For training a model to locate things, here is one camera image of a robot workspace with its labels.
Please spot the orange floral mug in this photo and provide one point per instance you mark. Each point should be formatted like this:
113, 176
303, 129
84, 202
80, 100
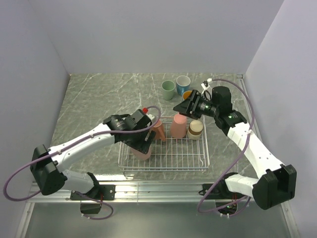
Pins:
158, 128

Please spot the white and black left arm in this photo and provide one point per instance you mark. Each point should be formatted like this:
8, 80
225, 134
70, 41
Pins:
52, 173

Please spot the aluminium mounting rail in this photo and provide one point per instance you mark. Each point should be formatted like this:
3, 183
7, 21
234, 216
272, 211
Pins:
137, 191

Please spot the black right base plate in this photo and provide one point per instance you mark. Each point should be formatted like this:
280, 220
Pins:
221, 192

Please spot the pink mug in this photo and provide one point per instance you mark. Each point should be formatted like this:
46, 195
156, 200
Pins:
141, 156

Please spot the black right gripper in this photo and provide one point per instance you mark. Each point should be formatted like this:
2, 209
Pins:
185, 107

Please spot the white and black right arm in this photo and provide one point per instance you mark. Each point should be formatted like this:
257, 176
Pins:
275, 182

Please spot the short green plastic cup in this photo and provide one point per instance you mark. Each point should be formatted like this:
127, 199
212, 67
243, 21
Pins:
168, 88

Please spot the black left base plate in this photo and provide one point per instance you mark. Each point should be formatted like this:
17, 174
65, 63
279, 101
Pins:
91, 201

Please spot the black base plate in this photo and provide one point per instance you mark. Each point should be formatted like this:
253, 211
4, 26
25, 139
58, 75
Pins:
221, 192
91, 201

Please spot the blue mug, white inside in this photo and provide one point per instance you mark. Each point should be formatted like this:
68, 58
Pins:
182, 84

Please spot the white wire dish rack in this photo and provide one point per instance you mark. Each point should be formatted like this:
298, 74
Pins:
171, 155

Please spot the blue mug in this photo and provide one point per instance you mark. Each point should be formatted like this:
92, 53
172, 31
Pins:
186, 95
182, 84

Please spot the cream and brown ceramic cup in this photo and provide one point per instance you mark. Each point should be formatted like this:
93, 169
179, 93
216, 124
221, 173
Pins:
195, 129

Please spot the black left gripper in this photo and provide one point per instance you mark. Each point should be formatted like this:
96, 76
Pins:
143, 145

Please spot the tall pink plastic cup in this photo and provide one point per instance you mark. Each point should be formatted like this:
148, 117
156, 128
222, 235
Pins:
178, 126

